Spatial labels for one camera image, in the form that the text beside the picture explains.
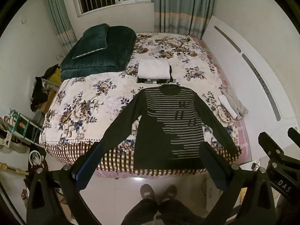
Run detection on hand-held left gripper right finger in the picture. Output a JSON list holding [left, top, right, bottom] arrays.
[[199, 142, 276, 225]]

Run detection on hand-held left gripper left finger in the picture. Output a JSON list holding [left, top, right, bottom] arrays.
[[26, 142, 105, 225]]

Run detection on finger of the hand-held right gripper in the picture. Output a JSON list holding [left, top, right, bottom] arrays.
[[258, 132, 285, 162], [288, 127, 300, 147]]

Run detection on dark striped long-sleeve sweater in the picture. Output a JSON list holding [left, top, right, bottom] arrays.
[[100, 85, 239, 170]]

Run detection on black clothes heap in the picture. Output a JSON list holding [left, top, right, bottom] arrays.
[[31, 77, 51, 112]]

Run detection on pink checked mattress sheet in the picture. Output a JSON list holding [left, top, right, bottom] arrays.
[[194, 39, 252, 166]]

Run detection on person's right shoe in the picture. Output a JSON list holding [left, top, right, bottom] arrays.
[[162, 184, 178, 201]]

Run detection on person's shoe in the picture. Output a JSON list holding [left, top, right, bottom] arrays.
[[162, 184, 178, 201], [140, 183, 156, 200]]

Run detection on beige garment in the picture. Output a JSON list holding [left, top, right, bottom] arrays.
[[220, 87, 249, 118]]

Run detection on small white folded cloth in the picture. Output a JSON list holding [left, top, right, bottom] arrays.
[[218, 94, 238, 119]]

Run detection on person's left shoe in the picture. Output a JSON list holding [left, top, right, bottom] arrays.
[[140, 183, 156, 200]]

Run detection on floral bed sheet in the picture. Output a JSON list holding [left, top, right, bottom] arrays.
[[39, 31, 243, 179]]

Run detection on green storage rack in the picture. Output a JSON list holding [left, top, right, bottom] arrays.
[[6, 109, 44, 146]]

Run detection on clear plastic box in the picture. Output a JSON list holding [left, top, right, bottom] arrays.
[[40, 78, 62, 109]]

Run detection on white headboard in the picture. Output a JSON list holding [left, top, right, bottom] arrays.
[[202, 15, 300, 137]]

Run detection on yellow bag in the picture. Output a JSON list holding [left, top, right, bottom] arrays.
[[50, 65, 62, 85]]

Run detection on folded black garment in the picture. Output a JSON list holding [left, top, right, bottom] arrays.
[[136, 65, 174, 85]]

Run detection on dark green quilt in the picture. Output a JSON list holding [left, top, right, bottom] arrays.
[[60, 26, 137, 82]]

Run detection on dark green pillow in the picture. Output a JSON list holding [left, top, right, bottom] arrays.
[[72, 23, 110, 60]]

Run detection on green striped curtain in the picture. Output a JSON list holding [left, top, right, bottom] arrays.
[[44, 0, 77, 52], [153, 0, 217, 41]]

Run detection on rope-wrapped stick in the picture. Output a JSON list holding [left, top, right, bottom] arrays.
[[0, 162, 29, 176]]

